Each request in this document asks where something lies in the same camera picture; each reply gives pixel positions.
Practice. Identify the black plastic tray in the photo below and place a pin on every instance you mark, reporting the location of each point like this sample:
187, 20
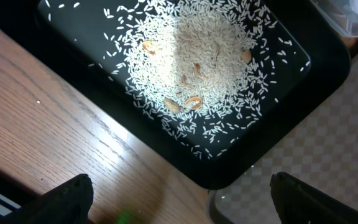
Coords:
330, 66

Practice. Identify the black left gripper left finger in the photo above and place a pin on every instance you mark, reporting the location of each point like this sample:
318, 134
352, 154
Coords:
69, 203

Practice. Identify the brown serving tray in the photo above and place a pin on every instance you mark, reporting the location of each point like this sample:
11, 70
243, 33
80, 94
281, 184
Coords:
321, 151

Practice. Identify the clear plastic bin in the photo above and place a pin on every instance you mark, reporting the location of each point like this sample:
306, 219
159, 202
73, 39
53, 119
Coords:
341, 15

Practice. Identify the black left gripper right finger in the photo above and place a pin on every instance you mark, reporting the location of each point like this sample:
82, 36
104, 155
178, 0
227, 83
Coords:
298, 202

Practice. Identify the pile of rice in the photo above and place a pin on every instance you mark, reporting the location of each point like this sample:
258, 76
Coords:
206, 72

